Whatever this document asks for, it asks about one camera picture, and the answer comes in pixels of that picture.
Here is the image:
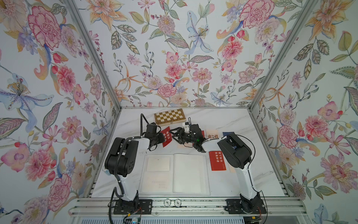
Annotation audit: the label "dark blue card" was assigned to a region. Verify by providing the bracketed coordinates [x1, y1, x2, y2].
[223, 132, 235, 137]

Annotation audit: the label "white photo album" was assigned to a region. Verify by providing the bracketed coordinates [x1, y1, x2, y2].
[139, 154, 210, 196]

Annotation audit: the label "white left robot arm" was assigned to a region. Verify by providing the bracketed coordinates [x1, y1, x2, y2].
[104, 122, 165, 201]

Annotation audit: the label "aluminium corner post right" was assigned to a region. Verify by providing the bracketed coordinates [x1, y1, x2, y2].
[248, 1, 315, 112]

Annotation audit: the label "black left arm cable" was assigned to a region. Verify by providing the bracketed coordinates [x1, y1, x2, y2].
[107, 113, 157, 224]

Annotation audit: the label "red card white characters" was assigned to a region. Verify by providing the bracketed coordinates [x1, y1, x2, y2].
[161, 127, 172, 147]

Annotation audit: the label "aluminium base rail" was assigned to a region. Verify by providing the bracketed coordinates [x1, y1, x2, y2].
[69, 197, 307, 217]

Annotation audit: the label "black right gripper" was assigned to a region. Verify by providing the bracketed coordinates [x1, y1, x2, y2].
[170, 128, 198, 145]

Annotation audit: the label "wooden folding chess board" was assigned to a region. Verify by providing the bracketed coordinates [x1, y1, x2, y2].
[154, 109, 186, 126]

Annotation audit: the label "red card lower right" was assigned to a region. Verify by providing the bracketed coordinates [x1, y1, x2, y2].
[209, 151, 226, 171]

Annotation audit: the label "beige card red characters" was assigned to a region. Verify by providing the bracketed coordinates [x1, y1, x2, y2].
[206, 129, 219, 140]

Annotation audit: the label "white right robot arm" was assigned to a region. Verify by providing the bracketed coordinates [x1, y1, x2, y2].
[169, 122, 263, 214]

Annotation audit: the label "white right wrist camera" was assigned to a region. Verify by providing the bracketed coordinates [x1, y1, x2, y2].
[182, 122, 190, 133]

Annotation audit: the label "aluminium corner post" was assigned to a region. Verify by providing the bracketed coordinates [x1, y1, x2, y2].
[64, 0, 122, 112]
[248, 1, 315, 112]

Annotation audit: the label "aluminium corner post left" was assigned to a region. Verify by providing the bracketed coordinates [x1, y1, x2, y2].
[64, 0, 122, 112]

